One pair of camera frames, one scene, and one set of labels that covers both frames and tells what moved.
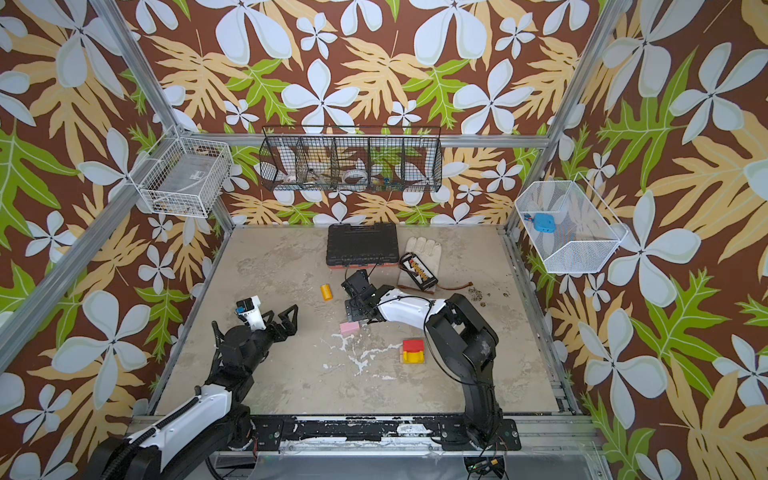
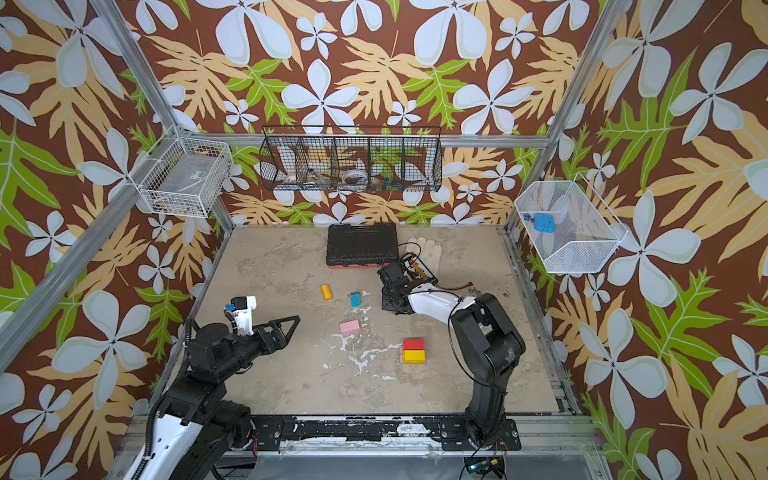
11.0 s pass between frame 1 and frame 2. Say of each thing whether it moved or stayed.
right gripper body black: moved
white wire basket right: stayed
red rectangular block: stayed
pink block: stayed
